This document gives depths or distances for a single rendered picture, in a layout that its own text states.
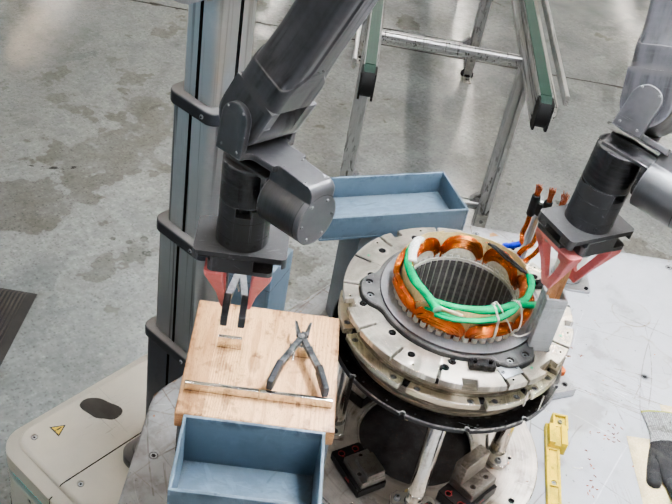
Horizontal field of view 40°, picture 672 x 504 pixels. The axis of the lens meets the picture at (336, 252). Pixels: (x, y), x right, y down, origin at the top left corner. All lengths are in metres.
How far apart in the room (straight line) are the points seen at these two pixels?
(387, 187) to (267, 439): 0.58
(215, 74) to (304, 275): 1.62
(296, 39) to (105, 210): 2.33
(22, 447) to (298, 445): 1.09
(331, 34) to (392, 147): 2.82
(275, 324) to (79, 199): 2.03
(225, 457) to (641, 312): 1.01
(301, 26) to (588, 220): 0.43
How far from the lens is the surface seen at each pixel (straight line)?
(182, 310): 1.70
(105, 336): 2.72
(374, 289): 1.26
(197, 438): 1.15
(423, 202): 1.58
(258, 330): 1.23
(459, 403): 1.21
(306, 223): 0.92
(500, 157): 3.11
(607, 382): 1.74
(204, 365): 1.18
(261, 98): 0.90
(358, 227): 1.46
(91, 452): 2.12
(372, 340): 1.20
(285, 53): 0.88
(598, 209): 1.11
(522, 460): 1.53
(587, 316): 1.86
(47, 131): 3.55
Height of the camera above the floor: 1.92
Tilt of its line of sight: 39 degrees down
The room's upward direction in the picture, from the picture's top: 11 degrees clockwise
